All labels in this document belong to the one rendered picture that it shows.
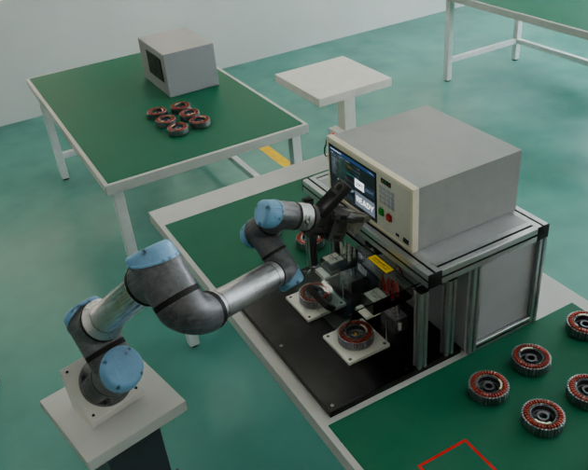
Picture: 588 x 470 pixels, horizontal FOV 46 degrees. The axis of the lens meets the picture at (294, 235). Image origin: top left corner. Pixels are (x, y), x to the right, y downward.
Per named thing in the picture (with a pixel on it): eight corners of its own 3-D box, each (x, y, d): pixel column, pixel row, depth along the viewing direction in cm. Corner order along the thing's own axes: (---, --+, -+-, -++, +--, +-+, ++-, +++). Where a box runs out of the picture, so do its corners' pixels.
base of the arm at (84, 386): (101, 418, 198) (109, 414, 190) (67, 378, 198) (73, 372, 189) (141, 382, 207) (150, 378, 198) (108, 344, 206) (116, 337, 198)
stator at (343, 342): (348, 356, 209) (348, 347, 207) (331, 335, 218) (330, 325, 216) (381, 343, 213) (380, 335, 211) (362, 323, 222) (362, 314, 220)
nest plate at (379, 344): (349, 366, 208) (348, 363, 207) (323, 338, 219) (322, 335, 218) (389, 346, 213) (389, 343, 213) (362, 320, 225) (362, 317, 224)
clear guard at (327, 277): (341, 335, 185) (340, 317, 181) (296, 289, 203) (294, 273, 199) (437, 291, 197) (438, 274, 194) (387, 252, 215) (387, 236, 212)
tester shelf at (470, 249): (428, 290, 187) (428, 276, 185) (302, 190, 238) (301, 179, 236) (548, 236, 204) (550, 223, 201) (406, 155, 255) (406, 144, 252)
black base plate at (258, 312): (330, 418, 194) (329, 412, 193) (232, 301, 242) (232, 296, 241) (460, 352, 212) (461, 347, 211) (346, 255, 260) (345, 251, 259)
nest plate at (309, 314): (308, 323, 226) (308, 320, 225) (286, 299, 237) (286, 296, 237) (346, 306, 232) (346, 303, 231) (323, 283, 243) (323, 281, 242)
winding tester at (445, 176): (412, 254, 194) (413, 190, 183) (329, 192, 227) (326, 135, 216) (516, 210, 209) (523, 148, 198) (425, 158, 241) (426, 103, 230)
